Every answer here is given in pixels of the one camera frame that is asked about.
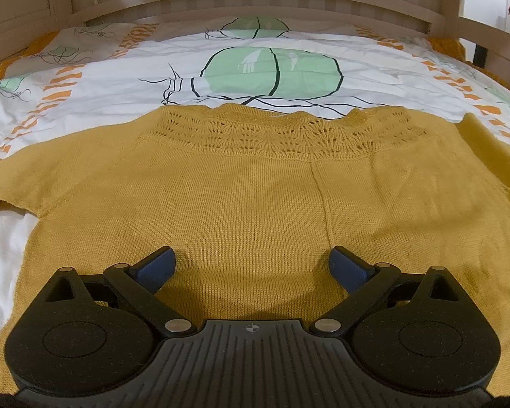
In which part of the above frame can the orange bed sheet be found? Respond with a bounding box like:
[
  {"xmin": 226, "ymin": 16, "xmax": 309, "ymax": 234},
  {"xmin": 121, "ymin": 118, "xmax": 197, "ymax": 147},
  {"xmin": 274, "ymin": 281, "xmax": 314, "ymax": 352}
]
[{"xmin": 0, "ymin": 31, "xmax": 58, "ymax": 80}]

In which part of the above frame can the white leaf-print duvet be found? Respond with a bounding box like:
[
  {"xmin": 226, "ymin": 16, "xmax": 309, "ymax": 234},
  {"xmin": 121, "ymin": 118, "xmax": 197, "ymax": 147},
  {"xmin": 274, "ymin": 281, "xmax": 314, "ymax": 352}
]
[{"xmin": 0, "ymin": 16, "xmax": 510, "ymax": 385}]

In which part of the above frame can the mustard yellow knit sweater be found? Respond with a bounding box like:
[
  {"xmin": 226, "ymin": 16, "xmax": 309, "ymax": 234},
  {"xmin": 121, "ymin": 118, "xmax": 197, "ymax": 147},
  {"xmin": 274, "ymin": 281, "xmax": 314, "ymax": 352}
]
[{"xmin": 0, "ymin": 104, "xmax": 510, "ymax": 395}]

